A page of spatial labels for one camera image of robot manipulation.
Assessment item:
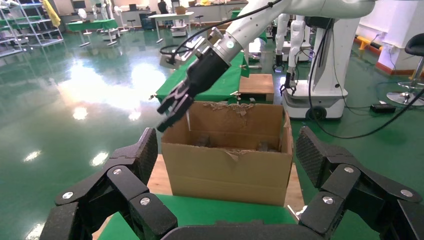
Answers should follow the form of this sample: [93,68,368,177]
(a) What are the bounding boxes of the small white robot base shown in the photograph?
[169,19,190,38]

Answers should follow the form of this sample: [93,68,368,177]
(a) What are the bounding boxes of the standing person dark clothes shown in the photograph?
[157,0,170,16]

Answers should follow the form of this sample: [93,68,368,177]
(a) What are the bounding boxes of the white long desk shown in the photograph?
[147,11,196,44]

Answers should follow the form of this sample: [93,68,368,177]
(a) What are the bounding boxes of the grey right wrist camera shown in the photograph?
[159,28,224,70]

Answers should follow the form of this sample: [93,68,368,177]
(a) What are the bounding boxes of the pale wooden platform board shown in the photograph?
[92,153,306,240]

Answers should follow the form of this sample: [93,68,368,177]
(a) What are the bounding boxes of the white wheeled robot body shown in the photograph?
[282,16,362,121]

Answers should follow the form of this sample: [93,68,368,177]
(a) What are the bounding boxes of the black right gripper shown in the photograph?
[156,45,232,133]

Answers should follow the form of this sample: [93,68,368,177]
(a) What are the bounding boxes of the white robot with hanging arms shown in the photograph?
[273,13,307,97]

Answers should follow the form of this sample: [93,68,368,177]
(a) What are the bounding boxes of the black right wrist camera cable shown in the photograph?
[159,0,282,64]

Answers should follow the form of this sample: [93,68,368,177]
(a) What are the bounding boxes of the yellow hanging cloth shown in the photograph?
[42,0,62,28]

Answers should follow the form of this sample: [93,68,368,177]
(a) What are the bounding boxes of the black swivel stool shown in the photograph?
[385,32,424,108]

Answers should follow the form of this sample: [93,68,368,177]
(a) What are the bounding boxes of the metal storage rack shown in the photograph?
[0,4,25,59]
[18,0,64,48]

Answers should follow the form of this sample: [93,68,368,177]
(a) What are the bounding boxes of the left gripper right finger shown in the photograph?
[294,125,424,240]

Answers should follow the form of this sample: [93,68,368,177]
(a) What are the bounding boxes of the black foam insert block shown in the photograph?
[193,134,213,148]

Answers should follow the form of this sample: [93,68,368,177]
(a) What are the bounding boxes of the large open cardboard carton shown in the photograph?
[160,100,295,208]

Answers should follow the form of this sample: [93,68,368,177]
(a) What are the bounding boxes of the yellow black wall bumper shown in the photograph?
[353,34,382,57]

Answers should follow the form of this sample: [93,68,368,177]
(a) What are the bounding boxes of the black tether cable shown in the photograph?
[306,18,424,140]

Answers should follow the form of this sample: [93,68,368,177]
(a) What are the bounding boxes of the black power brick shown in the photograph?
[369,103,397,114]

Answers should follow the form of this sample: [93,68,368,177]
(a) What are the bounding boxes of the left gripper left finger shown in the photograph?
[39,127,178,240]

